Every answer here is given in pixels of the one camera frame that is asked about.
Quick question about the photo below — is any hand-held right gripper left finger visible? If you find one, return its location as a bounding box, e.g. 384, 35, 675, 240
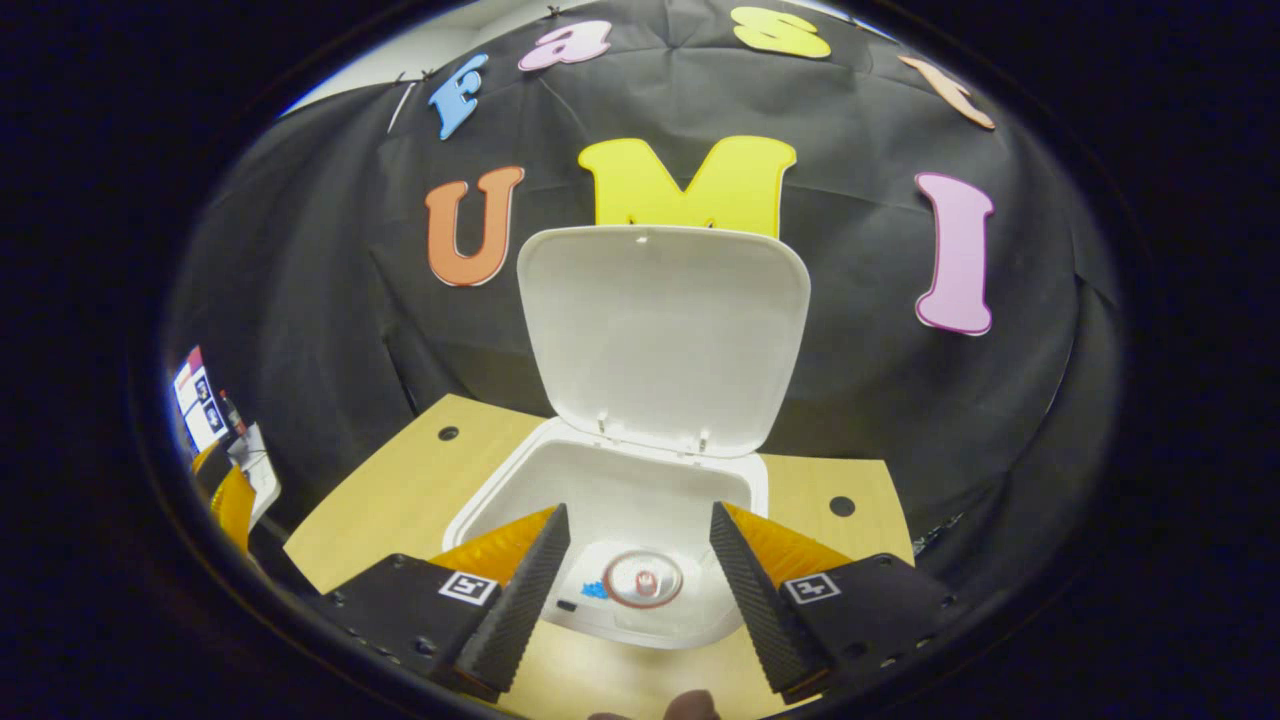
325, 503, 572, 703

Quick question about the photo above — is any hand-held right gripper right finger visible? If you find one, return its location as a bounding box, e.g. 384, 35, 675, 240
709, 501, 961, 704

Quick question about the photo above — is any silver red pop can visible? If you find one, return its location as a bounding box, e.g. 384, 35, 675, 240
603, 550, 685, 609

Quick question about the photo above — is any white desktop garbage bin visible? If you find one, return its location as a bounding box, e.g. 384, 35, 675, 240
443, 225, 812, 651

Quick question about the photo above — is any white garbage bin lid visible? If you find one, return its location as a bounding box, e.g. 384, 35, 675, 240
516, 225, 812, 459

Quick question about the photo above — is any wooden desktop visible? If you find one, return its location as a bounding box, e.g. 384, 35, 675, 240
283, 393, 916, 720

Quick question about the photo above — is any black backdrop cloth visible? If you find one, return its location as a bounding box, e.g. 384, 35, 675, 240
165, 0, 1121, 601

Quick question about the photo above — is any blue red wall poster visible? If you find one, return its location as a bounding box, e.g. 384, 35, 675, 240
173, 347, 233, 453

